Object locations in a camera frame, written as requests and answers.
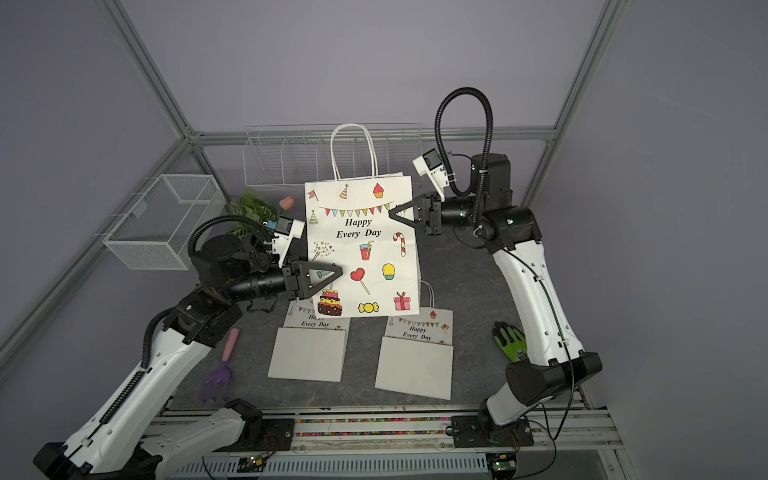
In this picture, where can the green artificial plant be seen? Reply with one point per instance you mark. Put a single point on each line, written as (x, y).
(253, 206)

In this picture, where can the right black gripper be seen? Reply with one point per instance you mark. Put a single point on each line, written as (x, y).
(430, 223)

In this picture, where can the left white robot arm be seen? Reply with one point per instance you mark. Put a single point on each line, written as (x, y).
(110, 445)

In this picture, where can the white wire mesh basket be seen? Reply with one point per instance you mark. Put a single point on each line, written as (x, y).
(154, 233)

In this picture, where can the purple small toy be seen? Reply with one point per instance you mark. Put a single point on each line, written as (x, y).
(216, 383)

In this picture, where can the pink artificial tulip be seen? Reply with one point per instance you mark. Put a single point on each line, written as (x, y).
(287, 203)

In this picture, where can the white wire wall shelf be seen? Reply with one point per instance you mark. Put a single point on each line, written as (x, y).
(288, 155)

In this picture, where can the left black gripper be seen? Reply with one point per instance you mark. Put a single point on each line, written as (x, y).
(299, 285)

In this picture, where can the white party paper bag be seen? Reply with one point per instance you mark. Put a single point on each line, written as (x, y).
(417, 353)

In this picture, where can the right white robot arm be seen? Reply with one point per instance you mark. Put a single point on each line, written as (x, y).
(555, 361)

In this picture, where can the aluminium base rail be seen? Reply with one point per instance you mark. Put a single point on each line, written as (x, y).
(439, 442)

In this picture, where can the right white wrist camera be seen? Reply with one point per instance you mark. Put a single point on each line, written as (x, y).
(431, 166)

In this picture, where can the green black work glove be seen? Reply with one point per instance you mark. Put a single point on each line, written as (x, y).
(511, 341)

